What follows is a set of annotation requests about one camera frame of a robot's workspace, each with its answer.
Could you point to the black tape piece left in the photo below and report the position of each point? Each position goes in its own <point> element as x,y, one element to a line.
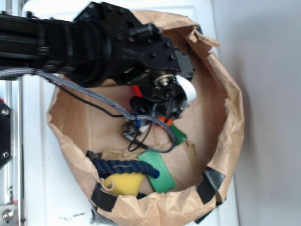
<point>102,199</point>

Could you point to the black tape piece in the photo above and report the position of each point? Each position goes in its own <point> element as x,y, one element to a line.
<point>102,199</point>
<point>210,184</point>

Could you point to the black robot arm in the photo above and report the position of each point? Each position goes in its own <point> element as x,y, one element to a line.
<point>54,46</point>

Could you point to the black tape piece right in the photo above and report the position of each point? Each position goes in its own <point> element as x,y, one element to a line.
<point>210,184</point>

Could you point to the aluminium frame rail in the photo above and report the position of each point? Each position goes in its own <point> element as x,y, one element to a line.
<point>12,211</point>

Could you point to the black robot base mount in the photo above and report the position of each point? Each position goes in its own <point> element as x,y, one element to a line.
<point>5,133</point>

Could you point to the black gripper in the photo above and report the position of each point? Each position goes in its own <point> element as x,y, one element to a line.
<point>121,48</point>

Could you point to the yellow sponge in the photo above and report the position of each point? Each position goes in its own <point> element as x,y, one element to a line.
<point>124,184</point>

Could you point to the green rectangular block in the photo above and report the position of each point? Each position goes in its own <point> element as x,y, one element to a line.
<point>162,180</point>

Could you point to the orange plastic carrot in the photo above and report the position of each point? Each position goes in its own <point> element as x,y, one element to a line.
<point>164,120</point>

